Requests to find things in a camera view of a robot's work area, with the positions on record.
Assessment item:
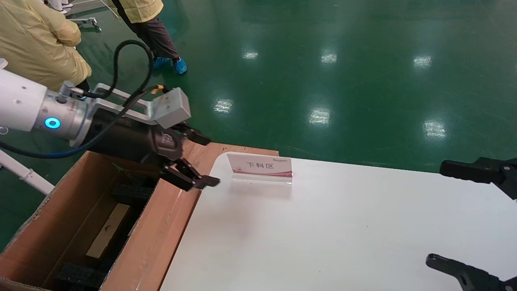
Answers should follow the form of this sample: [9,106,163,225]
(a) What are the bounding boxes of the seated person in yellow coat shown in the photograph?
[0,0,92,93]

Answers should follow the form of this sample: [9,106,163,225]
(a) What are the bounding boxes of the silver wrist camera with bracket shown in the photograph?
[93,83,191,130]

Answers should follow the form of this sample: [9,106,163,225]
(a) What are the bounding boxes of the black foam block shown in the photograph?
[56,262,106,290]
[111,174,156,209]

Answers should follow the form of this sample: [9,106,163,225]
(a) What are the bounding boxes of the small cardboard box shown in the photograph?
[86,203,132,259]

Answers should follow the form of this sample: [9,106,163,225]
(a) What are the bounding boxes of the standing person in yellow coat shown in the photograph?
[107,0,188,75]

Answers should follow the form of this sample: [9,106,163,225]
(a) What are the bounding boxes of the black looped camera cable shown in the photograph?
[79,39,155,99]

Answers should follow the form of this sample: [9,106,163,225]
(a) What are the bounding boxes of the white red acrylic sign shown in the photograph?
[226,153,293,186]

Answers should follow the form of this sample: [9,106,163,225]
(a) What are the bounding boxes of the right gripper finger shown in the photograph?
[439,158,517,201]
[425,255,517,291]

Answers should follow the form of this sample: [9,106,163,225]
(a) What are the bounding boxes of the long black arm cable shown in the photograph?
[0,84,166,159]

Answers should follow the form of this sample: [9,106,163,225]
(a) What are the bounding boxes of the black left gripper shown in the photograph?
[83,109,221,192]

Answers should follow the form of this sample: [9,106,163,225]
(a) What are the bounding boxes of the white metal stand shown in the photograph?
[42,0,122,33]

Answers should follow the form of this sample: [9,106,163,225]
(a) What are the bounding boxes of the large open cardboard box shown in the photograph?
[0,141,210,291]

